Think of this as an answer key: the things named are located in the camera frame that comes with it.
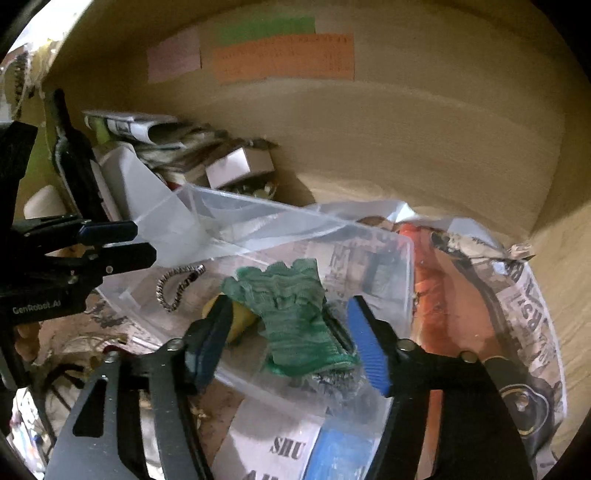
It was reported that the clear plastic bag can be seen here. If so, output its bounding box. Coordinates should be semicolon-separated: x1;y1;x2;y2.
124;152;416;278

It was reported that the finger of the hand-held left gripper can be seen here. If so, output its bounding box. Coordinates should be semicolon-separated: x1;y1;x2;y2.
13;216;139;246
41;242;158;288

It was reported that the orange cloth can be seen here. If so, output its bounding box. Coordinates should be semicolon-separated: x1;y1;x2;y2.
397;224;513;480

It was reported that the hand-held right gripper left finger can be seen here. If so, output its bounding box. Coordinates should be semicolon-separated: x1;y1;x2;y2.
44;294;236;480

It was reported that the orange paper note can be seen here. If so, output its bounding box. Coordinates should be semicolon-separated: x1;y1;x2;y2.
212;33;355;85

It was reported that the folded newspaper bundle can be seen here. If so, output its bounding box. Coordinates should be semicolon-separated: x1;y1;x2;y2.
82;109;185;145

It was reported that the yellow soft object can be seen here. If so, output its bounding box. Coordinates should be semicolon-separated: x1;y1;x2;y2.
202;295;257;344

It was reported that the clear plastic storage box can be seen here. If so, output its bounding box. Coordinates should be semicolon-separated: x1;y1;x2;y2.
95;184;414;425

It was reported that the small white cardboard box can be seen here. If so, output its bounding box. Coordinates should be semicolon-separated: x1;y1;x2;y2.
205;147;275;190

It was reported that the person's left hand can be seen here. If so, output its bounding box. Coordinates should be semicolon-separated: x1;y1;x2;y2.
14;322;41;361

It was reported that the green knit glove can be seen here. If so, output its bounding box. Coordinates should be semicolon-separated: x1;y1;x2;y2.
221;258;361;377

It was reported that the black round device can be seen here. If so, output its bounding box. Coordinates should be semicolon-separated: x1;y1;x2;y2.
499;378;555;437

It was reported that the hanging braided cord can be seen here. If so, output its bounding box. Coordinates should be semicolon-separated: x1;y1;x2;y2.
8;50;32;116

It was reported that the grey speckled cloth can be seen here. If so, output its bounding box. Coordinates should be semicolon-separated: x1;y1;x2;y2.
308;367;370;409

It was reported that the pink paper note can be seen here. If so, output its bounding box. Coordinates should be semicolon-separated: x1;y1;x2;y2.
147;27;203;84

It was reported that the black white braided cord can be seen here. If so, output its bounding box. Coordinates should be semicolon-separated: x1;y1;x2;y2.
156;264;206;313

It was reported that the white printed paper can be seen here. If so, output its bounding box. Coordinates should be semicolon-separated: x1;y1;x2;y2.
217;401;321;480

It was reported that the green paper note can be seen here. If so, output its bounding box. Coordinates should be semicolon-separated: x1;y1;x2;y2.
215;17;317;46

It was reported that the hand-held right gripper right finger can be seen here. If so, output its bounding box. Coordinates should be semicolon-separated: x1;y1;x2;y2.
345;295;536;480

